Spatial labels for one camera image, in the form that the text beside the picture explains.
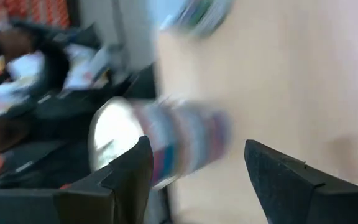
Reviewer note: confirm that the person's hand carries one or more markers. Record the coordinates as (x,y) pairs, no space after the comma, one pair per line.
(11,43)

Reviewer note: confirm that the gold lid blue label can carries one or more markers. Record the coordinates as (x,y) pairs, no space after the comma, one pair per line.
(117,130)
(182,133)
(216,133)

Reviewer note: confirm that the light wooden shelf black legs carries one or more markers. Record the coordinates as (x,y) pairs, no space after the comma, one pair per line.
(291,77)

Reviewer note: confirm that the silver green label tuna can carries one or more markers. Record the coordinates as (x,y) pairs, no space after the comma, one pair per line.
(216,18)
(179,18)

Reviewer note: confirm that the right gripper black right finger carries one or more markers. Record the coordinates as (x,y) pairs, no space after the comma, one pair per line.
(291,193)

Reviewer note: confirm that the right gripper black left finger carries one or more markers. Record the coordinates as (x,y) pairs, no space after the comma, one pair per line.
(126,186)

